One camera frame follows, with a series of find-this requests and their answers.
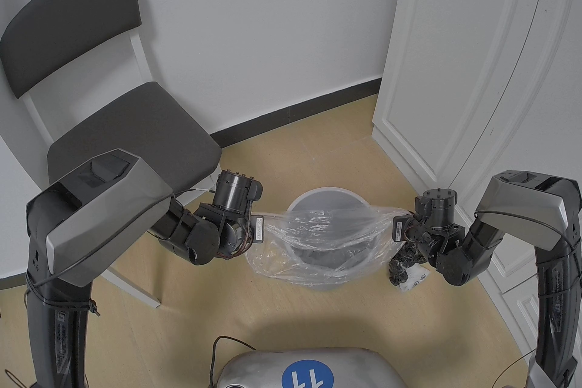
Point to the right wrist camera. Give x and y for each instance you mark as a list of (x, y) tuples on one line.
[(418, 205)]

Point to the crumpled black plastic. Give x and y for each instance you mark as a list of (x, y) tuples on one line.
[(400, 270)]

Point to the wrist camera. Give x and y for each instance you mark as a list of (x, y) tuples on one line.
[(255, 190), (418, 205)]

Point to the white wardrobe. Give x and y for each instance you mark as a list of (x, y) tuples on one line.
[(454, 59)]

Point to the crumpled white paper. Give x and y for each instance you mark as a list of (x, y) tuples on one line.
[(418, 277)]

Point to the white trash bin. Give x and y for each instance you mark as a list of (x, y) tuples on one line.
[(318, 197)]

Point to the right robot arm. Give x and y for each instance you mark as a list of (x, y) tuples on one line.
[(523, 204)]

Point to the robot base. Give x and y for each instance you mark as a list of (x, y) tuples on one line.
[(273, 368)]

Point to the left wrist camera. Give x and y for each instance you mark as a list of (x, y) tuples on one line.
[(255, 190)]

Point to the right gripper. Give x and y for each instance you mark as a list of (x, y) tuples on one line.
[(411, 231)]

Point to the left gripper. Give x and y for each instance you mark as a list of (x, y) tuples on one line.
[(236, 231)]

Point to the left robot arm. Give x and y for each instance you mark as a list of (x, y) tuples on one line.
[(100, 204)]

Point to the grey padded white chair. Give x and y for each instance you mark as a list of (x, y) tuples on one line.
[(127, 136)]

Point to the clear plastic bag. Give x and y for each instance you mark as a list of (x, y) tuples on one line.
[(273, 259)]

